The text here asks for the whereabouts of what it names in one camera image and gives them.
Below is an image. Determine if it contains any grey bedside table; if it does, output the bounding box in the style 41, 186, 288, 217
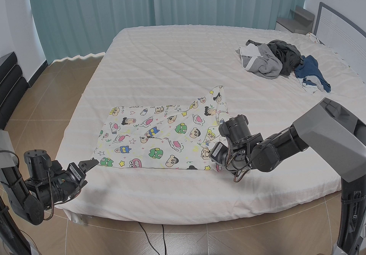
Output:
276, 5, 315, 34

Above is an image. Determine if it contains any black garment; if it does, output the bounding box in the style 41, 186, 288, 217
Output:
246, 39, 305, 76

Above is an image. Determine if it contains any black chest of drawers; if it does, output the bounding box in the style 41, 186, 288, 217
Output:
0, 51, 28, 131

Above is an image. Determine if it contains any white printed pyjama top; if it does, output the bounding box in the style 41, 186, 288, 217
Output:
94, 85, 229, 171

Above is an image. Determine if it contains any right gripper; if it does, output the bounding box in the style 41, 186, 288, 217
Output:
209, 141, 232, 173

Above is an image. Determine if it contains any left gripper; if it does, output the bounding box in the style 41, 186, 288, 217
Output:
51, 162, 87, 203

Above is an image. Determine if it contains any bed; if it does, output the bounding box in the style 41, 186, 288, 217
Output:
56, 2, 366, 224

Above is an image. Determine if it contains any grey garment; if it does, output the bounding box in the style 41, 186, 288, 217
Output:
235, 43, 282, 79

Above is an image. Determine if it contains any dark blue garment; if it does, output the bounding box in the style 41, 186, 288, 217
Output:
294, 55, 331, 94

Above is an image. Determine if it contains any black cable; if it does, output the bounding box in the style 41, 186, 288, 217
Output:
0, 149, 18, 166
139, 221, 156, 255
161, 223, 168, 255
234, 170, 250, 183

